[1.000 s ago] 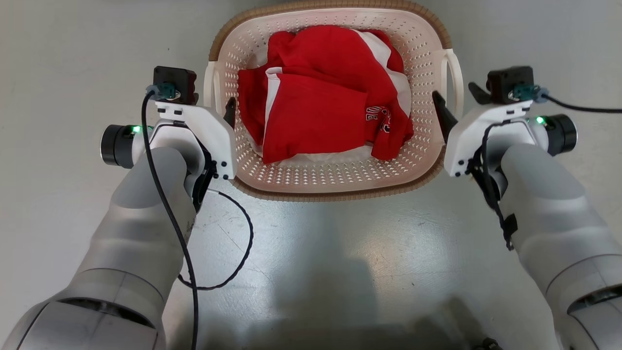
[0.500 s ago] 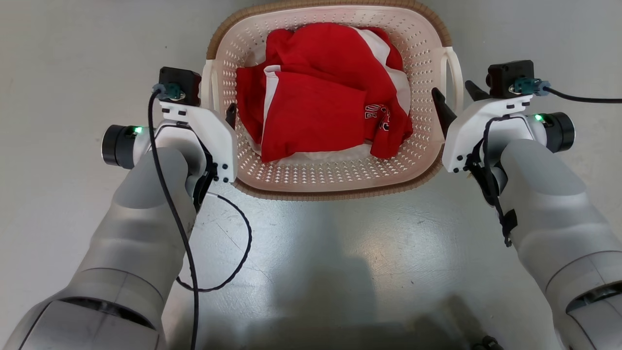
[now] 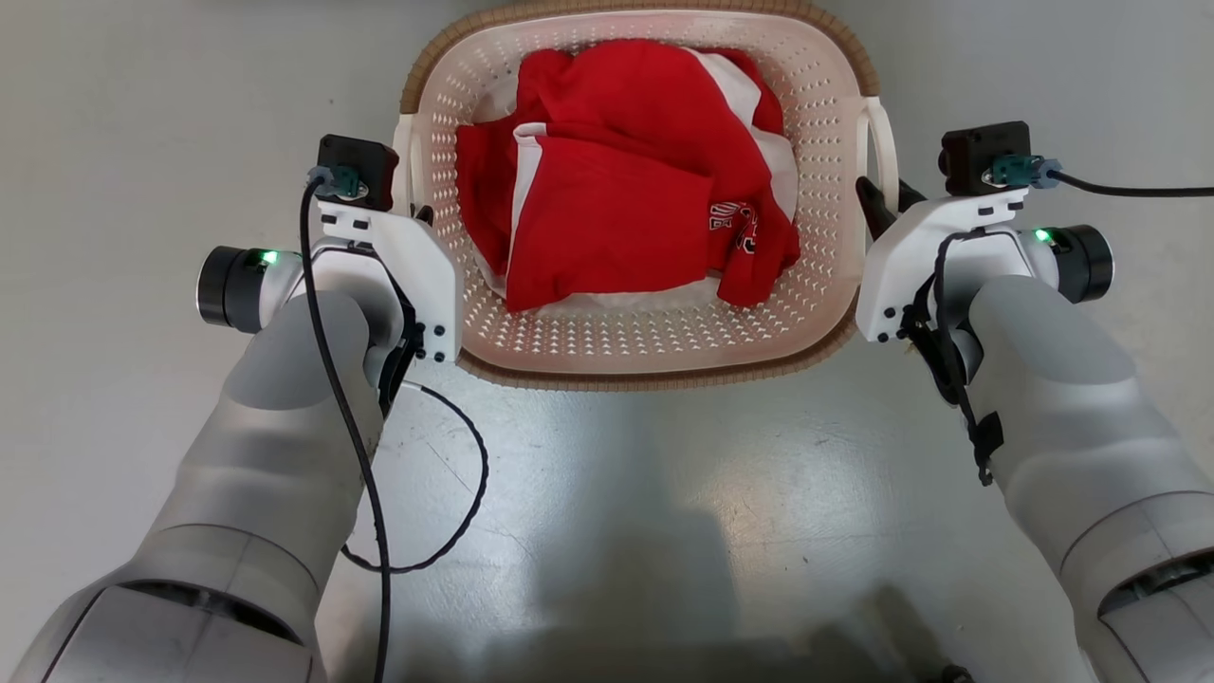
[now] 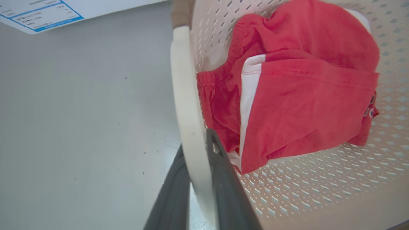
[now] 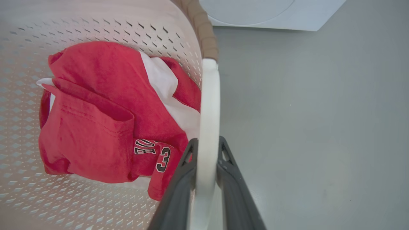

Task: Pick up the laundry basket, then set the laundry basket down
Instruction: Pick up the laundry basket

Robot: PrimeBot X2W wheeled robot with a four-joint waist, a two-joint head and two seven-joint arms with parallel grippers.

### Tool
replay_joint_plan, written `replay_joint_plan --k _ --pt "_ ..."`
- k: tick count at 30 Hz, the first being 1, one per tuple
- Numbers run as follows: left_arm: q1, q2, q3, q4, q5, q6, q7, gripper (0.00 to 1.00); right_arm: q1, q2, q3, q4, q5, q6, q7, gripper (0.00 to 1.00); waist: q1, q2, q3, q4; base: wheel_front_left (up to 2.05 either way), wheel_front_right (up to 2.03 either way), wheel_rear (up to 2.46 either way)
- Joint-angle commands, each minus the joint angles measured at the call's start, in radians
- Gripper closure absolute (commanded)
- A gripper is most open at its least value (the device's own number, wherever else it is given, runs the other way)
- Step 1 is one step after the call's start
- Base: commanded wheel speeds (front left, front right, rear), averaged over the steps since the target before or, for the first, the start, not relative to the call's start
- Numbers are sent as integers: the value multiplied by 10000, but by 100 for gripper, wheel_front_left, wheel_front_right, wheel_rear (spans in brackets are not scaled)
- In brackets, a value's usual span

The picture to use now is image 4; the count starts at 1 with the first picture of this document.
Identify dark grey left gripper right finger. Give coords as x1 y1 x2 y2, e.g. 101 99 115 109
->
206 128 263 230

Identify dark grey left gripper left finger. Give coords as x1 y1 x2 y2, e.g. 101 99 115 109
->
143 144 191 230

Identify white perforated plastic laundry basket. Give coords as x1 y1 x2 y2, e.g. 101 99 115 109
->
170 0 409 230

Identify red shorts with white stripe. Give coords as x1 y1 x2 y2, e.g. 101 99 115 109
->
197 0 381 175

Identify tan wooden basket handle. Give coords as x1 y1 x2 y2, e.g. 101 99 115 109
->
171 0 196 30

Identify white sheet with blue frame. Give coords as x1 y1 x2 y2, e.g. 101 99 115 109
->
0 0 168 35

